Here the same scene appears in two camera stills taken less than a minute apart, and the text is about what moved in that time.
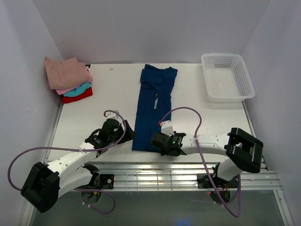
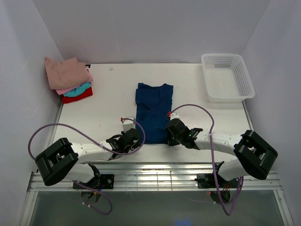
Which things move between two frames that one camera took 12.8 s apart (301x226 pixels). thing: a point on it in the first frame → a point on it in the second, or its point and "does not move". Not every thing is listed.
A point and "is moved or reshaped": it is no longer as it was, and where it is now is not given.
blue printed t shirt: [153, 105] is moved or reshaped
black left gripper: [129, 134] → [136, 145]
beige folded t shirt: [64, 74] does not move
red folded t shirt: [68, 99] does not move
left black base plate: [106, 181] does not move
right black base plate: [203, 181] does not move
